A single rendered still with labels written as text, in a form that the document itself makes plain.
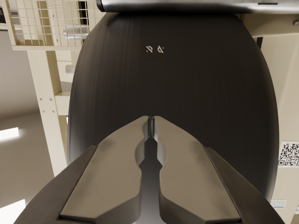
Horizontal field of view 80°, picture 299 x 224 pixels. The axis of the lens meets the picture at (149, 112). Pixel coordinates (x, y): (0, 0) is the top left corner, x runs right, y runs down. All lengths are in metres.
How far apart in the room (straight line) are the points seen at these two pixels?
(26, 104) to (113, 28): 8.34
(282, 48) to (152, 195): 0.41
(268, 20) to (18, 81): 8.22
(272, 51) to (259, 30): 0.06
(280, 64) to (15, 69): 8.19
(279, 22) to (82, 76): 0.40
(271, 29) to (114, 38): 0.36
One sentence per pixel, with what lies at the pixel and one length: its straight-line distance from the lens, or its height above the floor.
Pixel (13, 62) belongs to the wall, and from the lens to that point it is 8.31.
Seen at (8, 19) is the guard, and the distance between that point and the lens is 0.98.
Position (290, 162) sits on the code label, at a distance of 0.58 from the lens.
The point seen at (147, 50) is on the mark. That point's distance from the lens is 0.25.
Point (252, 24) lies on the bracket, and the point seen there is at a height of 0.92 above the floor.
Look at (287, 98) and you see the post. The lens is 0.49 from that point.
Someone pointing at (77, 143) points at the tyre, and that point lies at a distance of 0.26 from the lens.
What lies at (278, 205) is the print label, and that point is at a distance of 0.66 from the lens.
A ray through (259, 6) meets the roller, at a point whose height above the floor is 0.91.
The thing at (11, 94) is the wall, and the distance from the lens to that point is 8.49.
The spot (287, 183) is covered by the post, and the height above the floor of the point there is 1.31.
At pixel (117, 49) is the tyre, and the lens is 0.26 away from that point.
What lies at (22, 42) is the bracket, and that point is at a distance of 0.98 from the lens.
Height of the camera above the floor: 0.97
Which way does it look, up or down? 21 degrees up
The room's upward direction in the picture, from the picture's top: 179 degrees counter-clockwise
